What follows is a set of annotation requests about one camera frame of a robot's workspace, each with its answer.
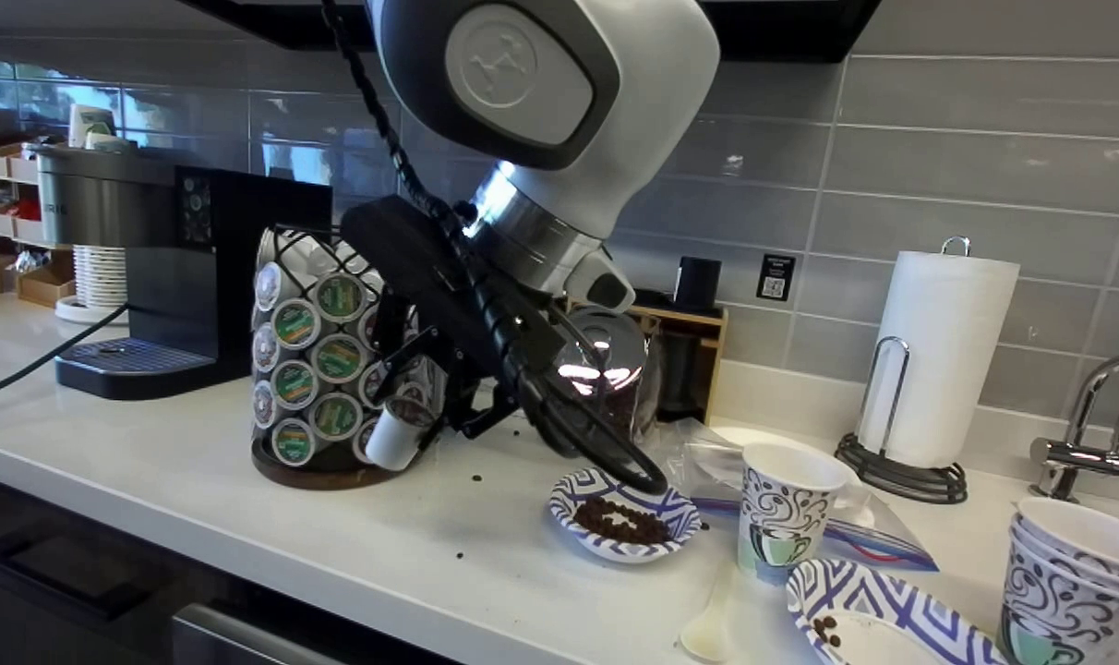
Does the chrome faucet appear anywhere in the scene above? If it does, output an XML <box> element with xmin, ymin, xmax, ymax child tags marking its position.
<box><xmin>1029</xmin><ymin>348</ymin><xmax>1119</xmax><ymax>506</ymax></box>

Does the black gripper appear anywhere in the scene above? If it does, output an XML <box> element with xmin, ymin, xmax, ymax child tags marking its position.
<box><xmin>372</xmin><ymin>289</ymin><xmax>544</xmax><ymax>442</ymax></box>

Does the white napkin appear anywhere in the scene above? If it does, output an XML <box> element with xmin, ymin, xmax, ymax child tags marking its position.
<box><xmin>676</xmin><ymin>559</ymin><xmax>772</xmax><ymax>665</ymax></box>

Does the white paper towel roll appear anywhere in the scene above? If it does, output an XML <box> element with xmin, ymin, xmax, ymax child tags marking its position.
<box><xmin>855</xmin><ymin>247</ymin><xmax>1025</xmax><ymax>474</ymax></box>

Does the clear plastic bag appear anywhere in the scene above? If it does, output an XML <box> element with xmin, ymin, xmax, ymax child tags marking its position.
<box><xmin>645</xmin><ymin>417</ymin><xmax>942</xmax><ymax>581</ymax></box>

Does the teal cable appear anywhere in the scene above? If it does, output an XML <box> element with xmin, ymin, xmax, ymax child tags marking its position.
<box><xmin>0</xmin><ymin>299</ymin><xmax>132</xmax><ymax>407</ymax></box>

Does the paper plate with coffee grounds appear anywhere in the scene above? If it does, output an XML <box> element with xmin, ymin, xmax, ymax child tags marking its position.
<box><xmin>544</xmin><ymin>464</ymin><xmax>711</xmax><ymax>570</ymax></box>

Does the metal paper towel holder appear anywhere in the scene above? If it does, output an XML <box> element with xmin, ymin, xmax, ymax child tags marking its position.
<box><xmin>831</xmin><ymin>234</ymin><xmax>977</xmax><ymax>511</ymax></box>

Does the blue patterned paper plate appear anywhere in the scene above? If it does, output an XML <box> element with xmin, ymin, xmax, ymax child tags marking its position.
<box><xmin>784</xmin><ymin>554</ymin><xmax>1017</xmax><ymax>665</ymax></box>

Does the small black box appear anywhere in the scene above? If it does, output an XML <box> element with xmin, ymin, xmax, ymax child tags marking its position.
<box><xmin>672</xmin><ymin>255</ymin><xmax>725</xmax><ymax>314</ymax></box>

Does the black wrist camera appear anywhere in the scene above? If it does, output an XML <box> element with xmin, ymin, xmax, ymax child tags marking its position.
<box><xmin>339</xmin><ymin>196</ymin><xmax>462</xmax><ymax>334</ymax></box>

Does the green lid coffee pod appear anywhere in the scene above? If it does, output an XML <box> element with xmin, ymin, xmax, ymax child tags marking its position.
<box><xmin>265</xmin><ymin>414</ymin><xmax>323</xmax><ymax>470</ymax></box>
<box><xmin>270</xmin><ymin>297</ymin><xmax>327</xmax><ymax>351</ymax></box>
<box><xmin>306</xmin><ymin>329</ymin><xmax>370</xmax><ymax>389</ymax></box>
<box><xmin>306</xmin><ymin>389</ymin><xmax>367</xmax><ymax>442</ymax></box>
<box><xmin>309</xmin><ymin>268</ymin><xmax>372</xmax><ymax>329</ymax></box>
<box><xmin>270</xmin><ymin>356</ymin><xmax>327</xmax><ymax>414</ymax></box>

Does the black wall outlet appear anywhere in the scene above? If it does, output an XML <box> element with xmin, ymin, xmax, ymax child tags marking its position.
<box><xmin>755</xmin><ymin>251</ymin><xmax>799</xmax><ymax>306</ymax></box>

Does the black wire coffee pod rack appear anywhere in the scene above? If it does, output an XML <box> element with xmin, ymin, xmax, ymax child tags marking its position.
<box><xmin>247</xmin><ymin>223</ymin><xmax>462</xmax><ymax>496</ymax></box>

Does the wooden holder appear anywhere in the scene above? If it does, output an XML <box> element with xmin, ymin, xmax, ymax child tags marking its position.
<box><xmin>629</xmin><ymin>299</ymin><xmax>735</xmax><ymax>426</ymax></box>

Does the white coffee pod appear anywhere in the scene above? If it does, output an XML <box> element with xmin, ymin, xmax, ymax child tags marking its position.
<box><xmin>362</xmin><ymin>401</ymin><xmax>429</xmax><ymax>476</ymax></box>

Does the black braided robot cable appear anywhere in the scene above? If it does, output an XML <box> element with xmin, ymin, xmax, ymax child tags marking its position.
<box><xmin>318</xmin><ymin>0</ymin><xmax>676</xmax><ymax>499</ymax></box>

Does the stacked patterned paper cup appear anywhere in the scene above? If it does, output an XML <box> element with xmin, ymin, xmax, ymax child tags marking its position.
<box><xmin>1007</xmin><ymin>496</ymin><xmax>1119</xmax><ymax>585</ymax></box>

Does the patterned bowl right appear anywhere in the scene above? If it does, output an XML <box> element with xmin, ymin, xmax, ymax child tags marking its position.
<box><xmin>996</xmin><ymin>528</ymin><xmax>1119</xmax><ymax>665</ymax></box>

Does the Keurig coffee maker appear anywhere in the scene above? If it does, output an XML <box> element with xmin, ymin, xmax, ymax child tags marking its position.
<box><xmin>36</xmin><ymin>144</ymin><xmax>338</xmax><ymax>398</ymax></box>

